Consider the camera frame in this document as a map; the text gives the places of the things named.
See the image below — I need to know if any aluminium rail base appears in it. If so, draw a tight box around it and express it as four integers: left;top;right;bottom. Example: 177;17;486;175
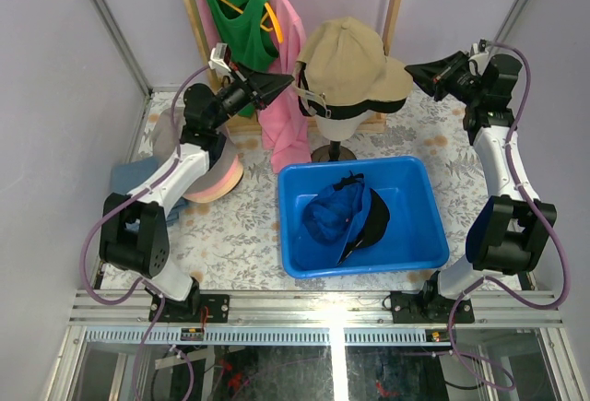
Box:
68;288;566;347

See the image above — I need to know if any folded blue cloth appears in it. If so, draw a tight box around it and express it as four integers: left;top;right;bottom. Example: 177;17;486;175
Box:
110;156;189;226

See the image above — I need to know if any blue plastic bin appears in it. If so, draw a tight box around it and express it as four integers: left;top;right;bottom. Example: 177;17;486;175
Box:
277;156;450;279

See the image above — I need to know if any khaki hat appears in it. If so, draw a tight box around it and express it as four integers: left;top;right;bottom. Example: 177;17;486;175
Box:
292;17;413;107

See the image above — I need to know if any green tank top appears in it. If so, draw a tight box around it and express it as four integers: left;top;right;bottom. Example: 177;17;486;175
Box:
195;0;280;119

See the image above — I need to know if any black baseball cap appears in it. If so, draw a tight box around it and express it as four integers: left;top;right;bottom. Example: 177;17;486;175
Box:
338;188;390;265
293;57;413;120

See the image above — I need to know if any blue cap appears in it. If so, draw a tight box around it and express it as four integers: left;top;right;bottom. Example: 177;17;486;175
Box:
295;172;372;269

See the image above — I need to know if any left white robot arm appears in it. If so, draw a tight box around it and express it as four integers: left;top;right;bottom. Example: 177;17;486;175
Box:
99;63;293;323

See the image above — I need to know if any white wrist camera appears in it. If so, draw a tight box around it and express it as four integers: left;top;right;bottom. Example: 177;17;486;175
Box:
467;39;490;76
208;42;231;76

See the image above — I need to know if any wooden clothes rack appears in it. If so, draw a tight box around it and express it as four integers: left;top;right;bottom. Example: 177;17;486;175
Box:
183;0;402;136

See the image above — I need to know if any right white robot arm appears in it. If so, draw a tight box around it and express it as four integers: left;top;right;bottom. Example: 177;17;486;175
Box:
391;47;557;323

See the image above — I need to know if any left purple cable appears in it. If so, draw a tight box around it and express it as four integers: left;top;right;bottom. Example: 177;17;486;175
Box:
80;65;213;401

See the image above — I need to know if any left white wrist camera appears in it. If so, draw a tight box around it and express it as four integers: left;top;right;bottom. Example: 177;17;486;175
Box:
208;42;231;76

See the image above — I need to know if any beige mannequin head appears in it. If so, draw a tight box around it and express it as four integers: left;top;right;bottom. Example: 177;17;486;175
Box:
311;111;375;162

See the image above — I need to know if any pink bucket hat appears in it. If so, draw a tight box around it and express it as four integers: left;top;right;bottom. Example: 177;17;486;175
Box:
183;156;243;204

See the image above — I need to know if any pink t-shirt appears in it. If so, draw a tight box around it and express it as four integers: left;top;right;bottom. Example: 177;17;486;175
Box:
197;0;311;173

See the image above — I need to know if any peach bucket hat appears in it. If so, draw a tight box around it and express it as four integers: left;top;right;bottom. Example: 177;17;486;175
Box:
184;170;243;204

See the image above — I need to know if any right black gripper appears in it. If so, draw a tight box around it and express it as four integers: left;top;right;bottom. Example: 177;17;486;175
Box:
404;53;484;108

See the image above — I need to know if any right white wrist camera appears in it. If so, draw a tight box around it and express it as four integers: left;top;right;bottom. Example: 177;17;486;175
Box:
467;39;490;76

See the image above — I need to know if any grey bucket hat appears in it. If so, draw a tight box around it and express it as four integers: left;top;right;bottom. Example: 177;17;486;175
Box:
151;107;238;171

